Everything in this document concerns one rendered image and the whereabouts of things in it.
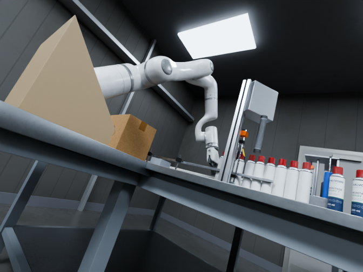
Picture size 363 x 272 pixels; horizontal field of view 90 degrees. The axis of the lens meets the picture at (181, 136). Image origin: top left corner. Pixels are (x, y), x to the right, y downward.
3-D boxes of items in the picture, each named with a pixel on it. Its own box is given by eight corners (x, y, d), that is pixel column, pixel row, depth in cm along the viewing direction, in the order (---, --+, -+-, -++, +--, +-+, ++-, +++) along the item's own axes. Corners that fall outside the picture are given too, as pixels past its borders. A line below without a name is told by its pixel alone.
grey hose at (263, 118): (261, 154, 94) (268, 117, 100) (259, 151, 92) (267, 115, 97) (254, 153, 97) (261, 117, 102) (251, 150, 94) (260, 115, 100)
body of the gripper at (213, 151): (214, 144, 117) (215, 160, 112) (220, 149, 124) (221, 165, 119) (203, 146, 121) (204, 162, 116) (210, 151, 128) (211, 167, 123)
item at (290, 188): (295, 204, 87) (301, 163, 92) (294, 203, 83) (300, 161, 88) (283, 201, 90) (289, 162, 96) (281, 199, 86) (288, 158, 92)
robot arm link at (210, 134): (204, 142, 120) (219, 142, 120) (204, 125, 126) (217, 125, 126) (204, 147, 128) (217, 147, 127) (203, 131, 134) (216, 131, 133)
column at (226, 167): (226, 194, 92) (253, 83, 110) (222, 192, 89) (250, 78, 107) (218, 191, 95) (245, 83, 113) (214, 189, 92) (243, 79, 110)
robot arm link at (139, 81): (123, 60, 71) (165, 55, 87) (102, 72, 83) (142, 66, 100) (135, 90, 74) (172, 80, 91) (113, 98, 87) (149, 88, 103)
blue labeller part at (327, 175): (330, 210, 82) (333, 174, 86) (330, 209, 79) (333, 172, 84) (321, 207, 84) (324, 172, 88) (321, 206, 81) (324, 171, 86)
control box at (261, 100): (273, 121, 102) (279, 92, 107) (248, 109, 98) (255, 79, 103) (260, 125, 111) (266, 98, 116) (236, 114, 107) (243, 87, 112)
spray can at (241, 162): (240, 189, 105) (247, 156, 110) (237, 188, 101) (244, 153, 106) (231, 187, 108) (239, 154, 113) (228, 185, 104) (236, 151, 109)
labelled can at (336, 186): (342, 217, 76) (345, 169, 81) (343, 216, 72) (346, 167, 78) (326, 212, 79) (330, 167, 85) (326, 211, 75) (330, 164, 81)
